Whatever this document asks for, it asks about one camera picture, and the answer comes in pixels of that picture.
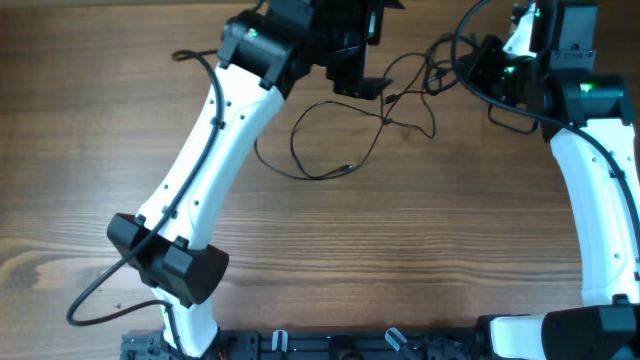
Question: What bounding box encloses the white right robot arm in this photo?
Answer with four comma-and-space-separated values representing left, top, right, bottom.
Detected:
451, 1, 639, 359

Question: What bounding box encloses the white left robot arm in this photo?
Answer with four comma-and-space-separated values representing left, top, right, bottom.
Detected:
107, 0, 388, 359

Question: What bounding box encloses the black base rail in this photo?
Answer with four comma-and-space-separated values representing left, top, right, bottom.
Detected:
119, 327, 501, 360

